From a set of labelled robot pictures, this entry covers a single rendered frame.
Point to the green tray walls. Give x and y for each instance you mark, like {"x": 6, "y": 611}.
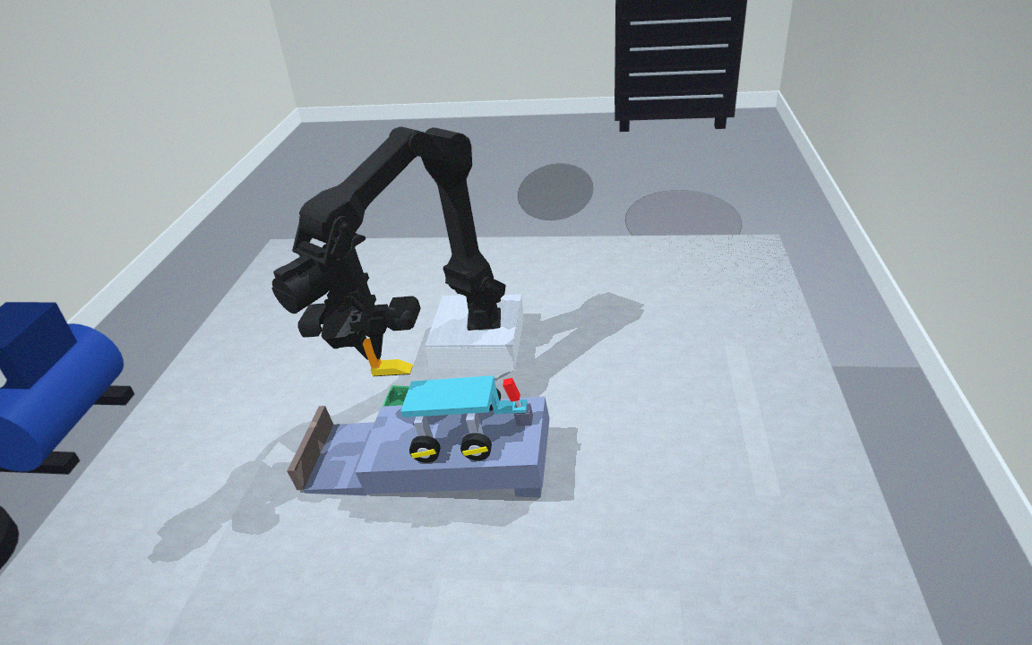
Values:
{"x": 395, "y": 389}

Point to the blue-grey ramp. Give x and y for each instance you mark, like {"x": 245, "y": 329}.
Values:
{"x": 374, "y": 458}

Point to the red-headed stop pin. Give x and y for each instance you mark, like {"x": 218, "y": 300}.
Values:
{"x": 512, "y": 391}

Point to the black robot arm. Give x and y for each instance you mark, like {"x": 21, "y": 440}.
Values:
{"x": 334, "y": 215}

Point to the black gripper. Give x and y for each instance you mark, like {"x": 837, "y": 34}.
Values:
{"x": 400, "y": 315}

